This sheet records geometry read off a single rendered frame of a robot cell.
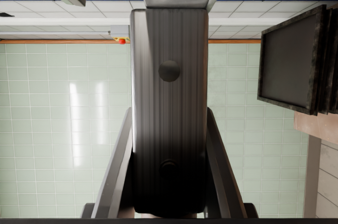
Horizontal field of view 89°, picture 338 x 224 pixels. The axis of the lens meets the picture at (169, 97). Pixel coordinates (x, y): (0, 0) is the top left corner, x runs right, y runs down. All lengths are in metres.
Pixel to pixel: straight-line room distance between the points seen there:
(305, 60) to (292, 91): 0.10
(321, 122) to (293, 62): 0.34
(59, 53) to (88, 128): 0.60
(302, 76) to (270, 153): 1.08
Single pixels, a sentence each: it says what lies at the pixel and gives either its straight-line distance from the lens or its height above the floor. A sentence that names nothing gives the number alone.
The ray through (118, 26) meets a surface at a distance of 1.04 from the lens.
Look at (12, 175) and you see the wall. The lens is 1.94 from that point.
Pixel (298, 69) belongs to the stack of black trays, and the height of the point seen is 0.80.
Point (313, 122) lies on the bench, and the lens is 0.97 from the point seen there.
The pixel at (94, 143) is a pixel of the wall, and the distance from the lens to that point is 1.51.
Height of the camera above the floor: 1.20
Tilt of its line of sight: level
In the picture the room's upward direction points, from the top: 90 degrees counter-clockwise
